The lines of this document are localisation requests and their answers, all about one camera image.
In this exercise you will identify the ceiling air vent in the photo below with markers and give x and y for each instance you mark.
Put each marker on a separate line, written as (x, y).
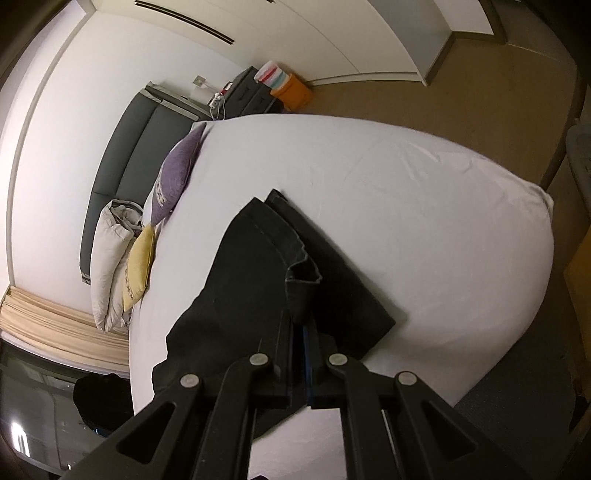
(184, 18)

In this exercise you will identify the dark window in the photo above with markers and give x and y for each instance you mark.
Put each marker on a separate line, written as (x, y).
(37, 406)

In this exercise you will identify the black pants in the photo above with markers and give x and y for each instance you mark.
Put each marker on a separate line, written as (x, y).
(249, 286)

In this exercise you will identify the grey padded headboard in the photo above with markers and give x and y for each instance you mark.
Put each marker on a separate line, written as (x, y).
(134, 138)

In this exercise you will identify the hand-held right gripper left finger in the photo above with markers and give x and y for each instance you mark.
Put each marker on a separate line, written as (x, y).
(298, 364)

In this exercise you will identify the dark nightstand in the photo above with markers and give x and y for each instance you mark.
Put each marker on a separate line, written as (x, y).
(244, 99)

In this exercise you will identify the white wardrobe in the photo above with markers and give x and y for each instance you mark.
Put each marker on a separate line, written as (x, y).
(369, 37)

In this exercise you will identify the dark cloth heap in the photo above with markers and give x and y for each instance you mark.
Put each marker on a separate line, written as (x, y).
(101, 406)

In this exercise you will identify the purple pillow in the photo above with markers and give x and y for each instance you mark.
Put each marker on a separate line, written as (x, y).
(178, 170)

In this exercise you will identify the striped container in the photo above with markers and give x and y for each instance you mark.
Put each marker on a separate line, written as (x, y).
(273, 76)

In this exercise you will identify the white bed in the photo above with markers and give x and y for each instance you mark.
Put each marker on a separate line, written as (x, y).
(415, 230)

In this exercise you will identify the beige curtain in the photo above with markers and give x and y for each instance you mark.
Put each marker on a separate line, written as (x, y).
(55, 323)

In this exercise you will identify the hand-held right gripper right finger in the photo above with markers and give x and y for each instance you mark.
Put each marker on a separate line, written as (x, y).
(310, 369)

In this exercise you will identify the yellow pillow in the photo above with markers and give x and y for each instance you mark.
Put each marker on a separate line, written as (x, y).
(141, 263)

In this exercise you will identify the orange box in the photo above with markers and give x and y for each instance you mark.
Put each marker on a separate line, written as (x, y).
(295, 94)

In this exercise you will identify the wall switch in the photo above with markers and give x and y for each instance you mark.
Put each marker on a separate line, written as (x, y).
(198, 81)

